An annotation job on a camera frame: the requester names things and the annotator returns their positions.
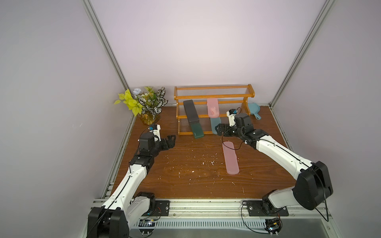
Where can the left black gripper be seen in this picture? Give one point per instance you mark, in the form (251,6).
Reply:
(170,144)

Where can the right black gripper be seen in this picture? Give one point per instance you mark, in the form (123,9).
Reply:
(225,128)

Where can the dark green pencil case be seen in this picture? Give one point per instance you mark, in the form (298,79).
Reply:
(197,130)

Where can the black pencil case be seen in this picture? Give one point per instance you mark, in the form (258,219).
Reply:
(191,112)

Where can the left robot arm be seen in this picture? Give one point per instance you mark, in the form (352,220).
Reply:
(117,215)

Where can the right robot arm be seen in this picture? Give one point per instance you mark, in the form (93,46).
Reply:
(313,184)

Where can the orange three-tier shelf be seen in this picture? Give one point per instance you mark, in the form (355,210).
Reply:
(229,97)

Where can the potted plant in vase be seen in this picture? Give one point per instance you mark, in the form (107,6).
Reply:
(146,104)

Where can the left connector board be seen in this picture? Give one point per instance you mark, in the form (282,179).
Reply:
(146,227)

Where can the connector board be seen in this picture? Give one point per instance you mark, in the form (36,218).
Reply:
(146,227)
(273,226)

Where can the right connector board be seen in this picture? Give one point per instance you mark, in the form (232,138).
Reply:
(273,226)

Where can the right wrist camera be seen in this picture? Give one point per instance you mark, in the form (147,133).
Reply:
(231,117)

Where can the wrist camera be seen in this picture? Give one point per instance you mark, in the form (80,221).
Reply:
(155,129)
(231,117)

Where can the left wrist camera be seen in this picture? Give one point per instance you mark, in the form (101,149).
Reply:
(155,129)

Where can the teal handled dish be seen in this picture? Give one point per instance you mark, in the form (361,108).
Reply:
(254,110)

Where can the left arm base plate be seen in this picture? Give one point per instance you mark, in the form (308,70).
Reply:
(162,208)

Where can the aluminium front rail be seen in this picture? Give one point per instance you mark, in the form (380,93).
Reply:
(232,208)

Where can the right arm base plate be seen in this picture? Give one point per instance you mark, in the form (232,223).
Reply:
(262,209)

